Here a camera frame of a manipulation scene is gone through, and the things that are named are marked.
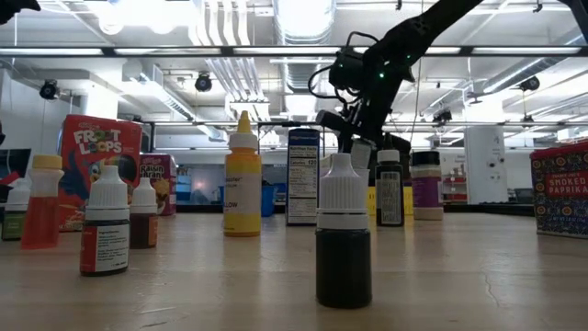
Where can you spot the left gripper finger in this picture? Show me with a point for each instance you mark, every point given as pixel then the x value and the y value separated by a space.
pixel 18 9

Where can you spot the black ceiling spotlight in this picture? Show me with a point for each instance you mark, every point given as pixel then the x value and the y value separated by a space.
pixel 529 83
pixel 203 83
pixel 442 116
pixel 48 89

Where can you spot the black aluminium table frame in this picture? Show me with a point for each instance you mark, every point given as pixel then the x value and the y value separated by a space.
pixel 487 209

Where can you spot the yellow food colouring bottle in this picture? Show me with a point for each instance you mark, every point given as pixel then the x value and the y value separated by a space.
pixel 242 184

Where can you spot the red Froot Loops cereal box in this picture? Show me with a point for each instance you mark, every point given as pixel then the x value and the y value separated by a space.
pixel 105 138

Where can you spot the blue plastic basket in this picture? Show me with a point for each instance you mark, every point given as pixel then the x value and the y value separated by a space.
pixel 268 202

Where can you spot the orange dropper bottle yellow cap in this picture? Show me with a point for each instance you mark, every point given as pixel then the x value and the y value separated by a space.
pixel 41 220

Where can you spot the black food colouring bottle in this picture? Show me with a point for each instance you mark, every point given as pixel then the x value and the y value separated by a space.
pixel 389 197

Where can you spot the dark dropper bottle red label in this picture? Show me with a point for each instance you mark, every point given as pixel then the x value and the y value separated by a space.
pixel 105 248

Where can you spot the shelf with red items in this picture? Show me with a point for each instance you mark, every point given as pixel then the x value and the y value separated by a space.
pixel 455 188

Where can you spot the brown dropper bottle white cap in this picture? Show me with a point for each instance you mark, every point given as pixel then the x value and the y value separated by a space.
pixel 144 230

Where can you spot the smoked paprika tin red lid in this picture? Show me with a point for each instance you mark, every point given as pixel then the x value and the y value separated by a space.
pixel 560 202

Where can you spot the blue Frosted Flakes cereal box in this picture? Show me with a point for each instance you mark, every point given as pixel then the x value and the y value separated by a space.
pixel 303 174

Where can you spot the green Apple Jacks cereal box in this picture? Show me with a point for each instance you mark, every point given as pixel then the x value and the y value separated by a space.
pixel 362 154

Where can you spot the blue storage shelf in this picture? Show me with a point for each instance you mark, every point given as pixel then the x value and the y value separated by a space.
pixel 184 188

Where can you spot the green dropper bottle white cap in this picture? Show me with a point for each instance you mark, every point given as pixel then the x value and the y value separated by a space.
pixel 14 225

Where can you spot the black overhead light bar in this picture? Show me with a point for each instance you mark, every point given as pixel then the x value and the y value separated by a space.
pixel 109 51

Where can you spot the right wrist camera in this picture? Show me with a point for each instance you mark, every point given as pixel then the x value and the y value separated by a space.
pixel 347 69

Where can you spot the black monitor with red stripe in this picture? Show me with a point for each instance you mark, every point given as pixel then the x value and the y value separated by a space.
pixel 14 161

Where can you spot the spice jar black lid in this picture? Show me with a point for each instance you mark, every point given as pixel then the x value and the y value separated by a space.
pixel 427 193

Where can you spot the black dropper bottle white cap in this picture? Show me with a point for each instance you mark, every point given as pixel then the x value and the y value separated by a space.
pixel 343 266

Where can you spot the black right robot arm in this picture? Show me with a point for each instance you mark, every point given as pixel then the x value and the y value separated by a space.
pixel 413 37

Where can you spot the purple Raisin Bran cereal box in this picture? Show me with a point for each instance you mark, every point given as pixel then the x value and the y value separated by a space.
pixel 158 174

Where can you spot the black background frame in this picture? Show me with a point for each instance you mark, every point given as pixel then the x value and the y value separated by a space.
pixel 275 123

